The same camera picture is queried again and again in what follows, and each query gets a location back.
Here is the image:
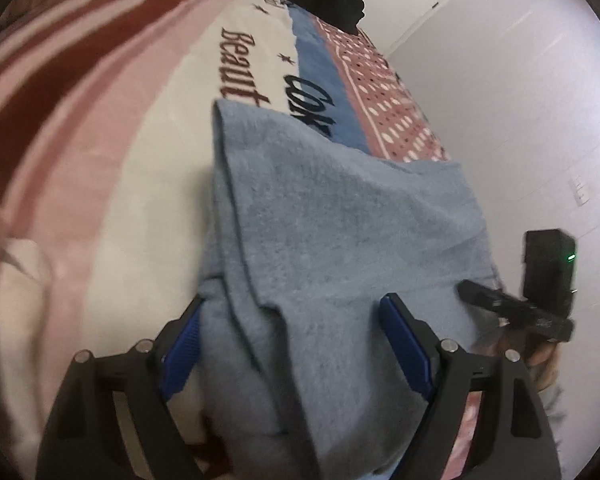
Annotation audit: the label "printed striped dotted blanket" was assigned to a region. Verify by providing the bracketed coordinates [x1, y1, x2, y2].
[0, 0, 461, 480]

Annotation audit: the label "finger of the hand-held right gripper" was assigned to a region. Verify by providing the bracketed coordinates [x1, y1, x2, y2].
[457, 280, 506, 316]

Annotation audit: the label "white wall socket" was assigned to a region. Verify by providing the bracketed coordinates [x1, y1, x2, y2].
[570, 175, 591, 207]

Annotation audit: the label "blue-grey pants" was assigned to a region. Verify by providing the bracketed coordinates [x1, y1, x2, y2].
[197, 99, 503, 480]

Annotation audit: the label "white door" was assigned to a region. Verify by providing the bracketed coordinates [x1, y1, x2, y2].
[352, 0, 481, 58]

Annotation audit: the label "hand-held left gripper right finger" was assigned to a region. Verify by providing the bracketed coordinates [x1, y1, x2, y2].
[379, 292, 563, 480]

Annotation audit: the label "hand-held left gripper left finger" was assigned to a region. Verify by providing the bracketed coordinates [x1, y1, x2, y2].
[35, 295, 206, 480]

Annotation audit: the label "person's right hand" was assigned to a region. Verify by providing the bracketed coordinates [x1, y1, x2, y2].
[495, 332, 562, 392]

